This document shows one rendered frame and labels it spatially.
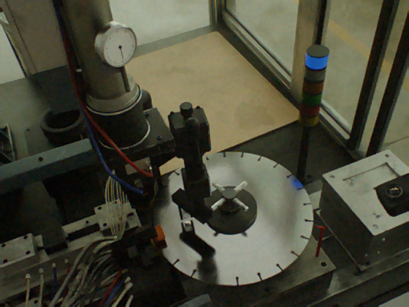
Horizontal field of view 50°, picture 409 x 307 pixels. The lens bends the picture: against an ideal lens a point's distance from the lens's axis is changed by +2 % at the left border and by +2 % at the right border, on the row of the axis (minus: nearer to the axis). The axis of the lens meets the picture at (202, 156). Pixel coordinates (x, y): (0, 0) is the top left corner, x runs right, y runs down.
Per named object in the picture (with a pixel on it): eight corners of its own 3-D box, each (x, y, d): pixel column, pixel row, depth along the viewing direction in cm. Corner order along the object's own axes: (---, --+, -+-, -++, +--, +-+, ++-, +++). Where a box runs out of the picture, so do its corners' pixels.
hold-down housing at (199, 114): (209, 179, 79) (200, 91, 64) (216, 199, 76) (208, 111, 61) (180, 186, 78) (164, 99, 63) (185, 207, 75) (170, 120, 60)
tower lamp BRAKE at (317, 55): (319, 55, 93) (321, 42, 91) (331, 66, 90) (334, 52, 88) (300, 61, 92) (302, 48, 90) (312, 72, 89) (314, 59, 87)
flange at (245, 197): (192, 213, 89) (190, 206, 87) (225, 180, 94) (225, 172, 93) (234, 242, 84) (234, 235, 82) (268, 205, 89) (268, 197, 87)
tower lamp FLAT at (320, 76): (317, 67, 95) (319, 55, 93) (329, 78, 93) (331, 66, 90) (299, 74, 94) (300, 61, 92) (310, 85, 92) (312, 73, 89)
